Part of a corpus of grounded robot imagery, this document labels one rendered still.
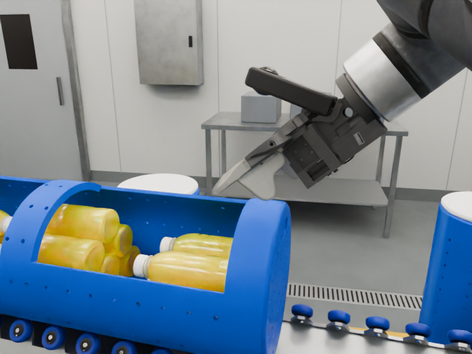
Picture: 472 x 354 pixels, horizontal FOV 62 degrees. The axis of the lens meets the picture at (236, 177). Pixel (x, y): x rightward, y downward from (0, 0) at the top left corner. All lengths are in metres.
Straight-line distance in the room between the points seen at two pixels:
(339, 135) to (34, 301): 0.58
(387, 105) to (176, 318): 0.43
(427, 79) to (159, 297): 0.47
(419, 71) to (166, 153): 4.01
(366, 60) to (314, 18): 3.51
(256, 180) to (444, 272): 0.97
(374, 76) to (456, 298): 1.02
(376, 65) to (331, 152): 0.11
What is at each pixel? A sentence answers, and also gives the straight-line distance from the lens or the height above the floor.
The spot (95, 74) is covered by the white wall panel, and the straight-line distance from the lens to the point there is 4.54.
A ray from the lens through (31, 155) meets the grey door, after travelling 5.14.
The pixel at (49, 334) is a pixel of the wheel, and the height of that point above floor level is 0.97.
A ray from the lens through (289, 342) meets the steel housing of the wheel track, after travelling 0.86.
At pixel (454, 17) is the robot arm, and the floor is 1.51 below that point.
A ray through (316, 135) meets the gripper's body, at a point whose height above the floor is 1.39.
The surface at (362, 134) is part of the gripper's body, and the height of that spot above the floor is 1.39.
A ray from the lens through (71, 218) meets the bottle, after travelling 0.82.
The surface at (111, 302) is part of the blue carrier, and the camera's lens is 0.69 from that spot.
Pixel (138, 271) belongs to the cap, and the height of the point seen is 1.11.
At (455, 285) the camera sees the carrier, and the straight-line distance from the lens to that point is 1.37.
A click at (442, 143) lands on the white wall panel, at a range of 4.25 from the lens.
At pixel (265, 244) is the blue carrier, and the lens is 0.60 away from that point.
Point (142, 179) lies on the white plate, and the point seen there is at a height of 1.04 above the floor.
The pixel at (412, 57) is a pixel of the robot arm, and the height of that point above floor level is 1.48.
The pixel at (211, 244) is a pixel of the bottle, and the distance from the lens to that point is 0.76.
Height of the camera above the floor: 1.49
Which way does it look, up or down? 18 degrees down
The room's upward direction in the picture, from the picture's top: straight up
